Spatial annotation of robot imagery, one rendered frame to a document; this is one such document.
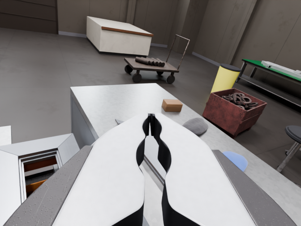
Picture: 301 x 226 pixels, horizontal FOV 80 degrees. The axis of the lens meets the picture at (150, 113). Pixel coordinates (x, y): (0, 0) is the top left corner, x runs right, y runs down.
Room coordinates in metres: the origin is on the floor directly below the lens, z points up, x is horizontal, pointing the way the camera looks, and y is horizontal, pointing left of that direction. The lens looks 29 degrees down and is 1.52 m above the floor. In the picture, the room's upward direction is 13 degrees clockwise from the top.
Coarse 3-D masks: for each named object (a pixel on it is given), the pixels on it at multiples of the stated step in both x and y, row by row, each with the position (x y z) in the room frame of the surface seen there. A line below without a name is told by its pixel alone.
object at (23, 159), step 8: (40, 152) 0.58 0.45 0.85; (48, 152) 0.60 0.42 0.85; (56, 152) 0.62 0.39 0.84; (24, 160) 0.54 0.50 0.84; (32, 160) 0.55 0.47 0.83; (40, 160) 0.57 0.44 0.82; (56, 160) 0.58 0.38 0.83; (24, 176) 0.47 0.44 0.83; (24, 184) 0.43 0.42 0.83; (24, 192) 0.40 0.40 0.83
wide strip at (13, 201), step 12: (0, 156) 0.51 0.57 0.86; (12, 156) 0.52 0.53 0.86; (0, 168) 0.45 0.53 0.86; (12, 168) 0.47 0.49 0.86; (0, 180) 0.41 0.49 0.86; (12, 180) 0.42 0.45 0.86; (0, 192) 0.36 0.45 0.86; (12, 192) 0.37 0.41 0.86; (0, 204) 0.33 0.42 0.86; (12, 204) 0.33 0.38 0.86; (0, 216) 0.29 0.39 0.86
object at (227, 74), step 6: (222, 66) 4.27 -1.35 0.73; (228, 66) 4.34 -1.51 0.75; (234, 66) 4.51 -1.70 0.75; (222, 72) 4.23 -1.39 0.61; (228, 72) 4.15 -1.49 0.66; (234, 72) 4.14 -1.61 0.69; (216, 78) 4.33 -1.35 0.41; (222, 78) 4.19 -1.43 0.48; (228, 78) 4.14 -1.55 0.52; (234, 78) 4.17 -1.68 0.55; (216, 84) 4.26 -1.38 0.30; (222, 84) 4.17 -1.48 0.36; (228, 84) 4.15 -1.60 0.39; (216, 90) 4.22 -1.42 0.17
